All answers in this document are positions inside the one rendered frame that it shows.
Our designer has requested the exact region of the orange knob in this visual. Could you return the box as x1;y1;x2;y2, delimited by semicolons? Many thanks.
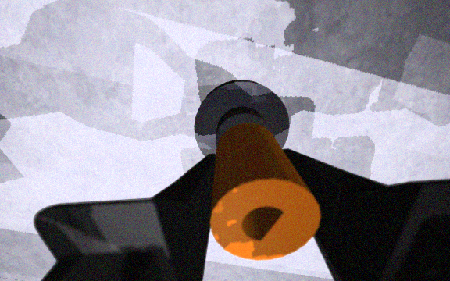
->
210;123;321;260

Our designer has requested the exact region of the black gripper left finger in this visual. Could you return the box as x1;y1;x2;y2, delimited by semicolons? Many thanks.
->
33;154;216;281

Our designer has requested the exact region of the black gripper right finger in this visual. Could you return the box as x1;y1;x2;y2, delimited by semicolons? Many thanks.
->
283;148;450;281

